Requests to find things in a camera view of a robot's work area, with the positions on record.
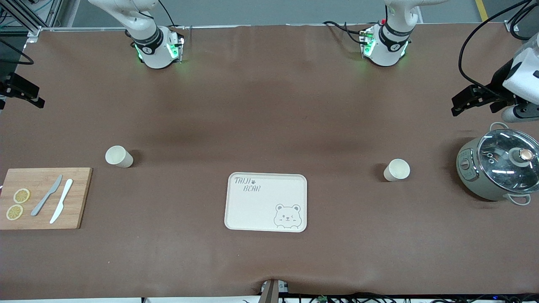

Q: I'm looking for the wooden cutting board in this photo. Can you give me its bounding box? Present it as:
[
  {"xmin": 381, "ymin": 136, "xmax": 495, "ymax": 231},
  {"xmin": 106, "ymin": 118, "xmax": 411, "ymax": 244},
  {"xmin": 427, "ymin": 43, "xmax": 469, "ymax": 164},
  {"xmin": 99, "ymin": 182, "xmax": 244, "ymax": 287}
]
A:
[{"xmin": 0, "ymin": 167, "xmax": 93, "ymax": 230}]

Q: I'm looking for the black base cable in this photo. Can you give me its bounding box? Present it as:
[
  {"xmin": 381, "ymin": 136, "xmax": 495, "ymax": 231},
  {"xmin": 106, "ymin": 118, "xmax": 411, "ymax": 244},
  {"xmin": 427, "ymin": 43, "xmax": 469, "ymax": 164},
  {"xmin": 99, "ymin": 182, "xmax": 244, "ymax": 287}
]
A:
[
  {"xmin": 323, "ymin": 20, "xmax": 368, "ymax": 45},
  {"xmin": 157, "ymin": 0, "xmax": 177, "ymax": 28}
]

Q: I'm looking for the grey plastic knife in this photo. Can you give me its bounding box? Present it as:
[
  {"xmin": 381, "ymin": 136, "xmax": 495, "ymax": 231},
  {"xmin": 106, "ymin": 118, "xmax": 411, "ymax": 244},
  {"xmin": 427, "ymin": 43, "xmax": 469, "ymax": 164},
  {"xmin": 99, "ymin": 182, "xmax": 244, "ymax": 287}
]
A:
[{"xmin": 31, "ymin": 175, "xmax": 63, "ymax": 217}]

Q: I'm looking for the glass pot lid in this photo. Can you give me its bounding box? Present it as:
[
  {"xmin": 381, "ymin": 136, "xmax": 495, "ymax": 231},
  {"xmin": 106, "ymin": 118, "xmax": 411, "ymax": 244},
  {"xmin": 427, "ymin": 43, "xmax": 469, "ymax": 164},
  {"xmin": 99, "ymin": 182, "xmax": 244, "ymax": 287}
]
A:
[{"xmin": 477, "ymin": 128, "xmax": 539, "ymax": 194}]

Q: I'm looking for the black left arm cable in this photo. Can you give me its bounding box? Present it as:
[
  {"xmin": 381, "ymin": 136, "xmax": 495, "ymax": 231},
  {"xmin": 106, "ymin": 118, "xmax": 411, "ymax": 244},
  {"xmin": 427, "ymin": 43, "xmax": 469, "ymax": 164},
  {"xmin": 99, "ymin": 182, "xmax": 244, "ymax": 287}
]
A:
[{"xmin": 458, "ymin": 0, "xmax": 539, "ymax": 91}]

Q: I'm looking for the black left base cable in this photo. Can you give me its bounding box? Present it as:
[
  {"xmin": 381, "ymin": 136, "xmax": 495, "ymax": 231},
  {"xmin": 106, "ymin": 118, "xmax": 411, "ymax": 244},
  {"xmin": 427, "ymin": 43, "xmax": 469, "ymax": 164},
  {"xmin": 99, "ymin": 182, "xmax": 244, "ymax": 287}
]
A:
[{"xmin": 323, "ymin": 20, "xmax": 368, "ymax": 45}]

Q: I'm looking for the white plastic knife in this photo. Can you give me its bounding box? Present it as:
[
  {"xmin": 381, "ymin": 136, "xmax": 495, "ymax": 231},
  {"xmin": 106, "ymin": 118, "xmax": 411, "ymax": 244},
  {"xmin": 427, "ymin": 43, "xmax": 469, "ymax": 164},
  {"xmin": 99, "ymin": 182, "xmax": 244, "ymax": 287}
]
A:
[{"xmin": 50, "ymin": 179, "xmax": 74, "ymax": 224}]

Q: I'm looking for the table edge camera mount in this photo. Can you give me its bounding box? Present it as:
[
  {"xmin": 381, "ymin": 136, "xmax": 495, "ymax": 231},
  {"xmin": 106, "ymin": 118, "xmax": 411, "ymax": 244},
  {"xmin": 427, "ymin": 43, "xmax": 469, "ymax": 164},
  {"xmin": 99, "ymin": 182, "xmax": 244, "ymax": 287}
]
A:
[{"xmin": 260, "ymin": 279, "xmax": 289, "ymax": 303}]

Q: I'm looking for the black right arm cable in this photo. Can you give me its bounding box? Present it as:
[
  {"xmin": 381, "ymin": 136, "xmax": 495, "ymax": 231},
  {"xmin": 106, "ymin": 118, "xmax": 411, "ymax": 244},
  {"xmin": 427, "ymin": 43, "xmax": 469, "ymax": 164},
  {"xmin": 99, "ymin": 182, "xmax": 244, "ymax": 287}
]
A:
[{"xmin": 0, "ymin": 37, "xmax": 35, "ymax": 66}]

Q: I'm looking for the cream tray with bear print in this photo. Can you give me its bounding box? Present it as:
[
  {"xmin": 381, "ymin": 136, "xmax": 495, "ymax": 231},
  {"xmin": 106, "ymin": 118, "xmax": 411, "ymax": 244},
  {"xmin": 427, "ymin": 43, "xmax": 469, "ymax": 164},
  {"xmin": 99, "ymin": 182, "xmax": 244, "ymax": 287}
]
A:
[{"xmin": 224, "ymin": 172, "xmax": 308, "ymax": 233}]

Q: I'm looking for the white plastic cup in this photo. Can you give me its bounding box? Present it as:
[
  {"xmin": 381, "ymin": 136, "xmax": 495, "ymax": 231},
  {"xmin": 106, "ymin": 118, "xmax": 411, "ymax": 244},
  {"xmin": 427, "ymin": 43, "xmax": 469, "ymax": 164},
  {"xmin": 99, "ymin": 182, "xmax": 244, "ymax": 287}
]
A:
[
  {"xmin": 383, "ymin": 159, "xmax": 411, "ymax": 182},
  {"xmin": 105, "ymin": 145, "xmax": 134, "ymax": 168}
]

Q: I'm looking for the black right base cable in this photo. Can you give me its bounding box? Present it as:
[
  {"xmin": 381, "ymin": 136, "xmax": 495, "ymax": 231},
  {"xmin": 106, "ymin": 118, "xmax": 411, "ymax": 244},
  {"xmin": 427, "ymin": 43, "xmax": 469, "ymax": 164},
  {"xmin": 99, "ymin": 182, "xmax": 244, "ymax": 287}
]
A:
[{"xmin": 157, "ymin": 0, "xmax": 177, "ymax": 28}]

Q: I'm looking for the grey electric cooking pot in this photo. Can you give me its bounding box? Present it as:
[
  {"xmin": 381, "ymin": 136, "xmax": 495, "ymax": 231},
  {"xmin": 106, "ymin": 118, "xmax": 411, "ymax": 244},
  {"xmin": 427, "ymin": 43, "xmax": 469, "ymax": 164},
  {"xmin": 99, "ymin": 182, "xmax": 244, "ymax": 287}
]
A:
[{"xmin": 456, "ymin": 122, "xmax": 539, "ymax": 206}]

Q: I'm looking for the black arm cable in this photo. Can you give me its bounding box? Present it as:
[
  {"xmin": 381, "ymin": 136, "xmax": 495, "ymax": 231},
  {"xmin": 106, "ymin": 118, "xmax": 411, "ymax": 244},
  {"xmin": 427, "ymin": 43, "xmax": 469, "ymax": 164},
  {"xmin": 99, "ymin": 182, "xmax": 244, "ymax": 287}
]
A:
[
  {"xmin": 0, "ymin": 37, "xmax": 35, "ymax": 66},
  {"xmin": 458, "ymin": 0, "xmax": 539, "ymax": 91}
]

